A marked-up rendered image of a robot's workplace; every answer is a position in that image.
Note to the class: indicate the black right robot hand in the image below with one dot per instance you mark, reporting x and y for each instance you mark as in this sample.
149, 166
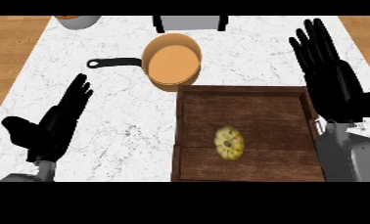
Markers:
332, 81

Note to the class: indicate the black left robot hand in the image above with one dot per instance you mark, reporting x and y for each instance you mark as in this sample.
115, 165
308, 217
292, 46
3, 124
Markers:
55, 126

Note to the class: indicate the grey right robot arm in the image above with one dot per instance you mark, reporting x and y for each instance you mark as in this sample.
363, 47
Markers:
343, 153

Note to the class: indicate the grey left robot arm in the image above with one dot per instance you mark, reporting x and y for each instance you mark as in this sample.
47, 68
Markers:
36, 173

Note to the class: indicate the brown wooden tray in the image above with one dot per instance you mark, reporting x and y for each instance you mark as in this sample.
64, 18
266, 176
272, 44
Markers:
246, 133

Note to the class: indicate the yellow squash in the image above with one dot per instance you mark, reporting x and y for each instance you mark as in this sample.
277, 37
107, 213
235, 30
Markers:
228, 143

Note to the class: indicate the grey round container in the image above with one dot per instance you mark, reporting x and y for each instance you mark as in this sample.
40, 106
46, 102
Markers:
77, 21

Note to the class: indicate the grey appliance with black legs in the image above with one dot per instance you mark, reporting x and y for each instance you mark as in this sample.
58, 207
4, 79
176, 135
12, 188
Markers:
189, 22

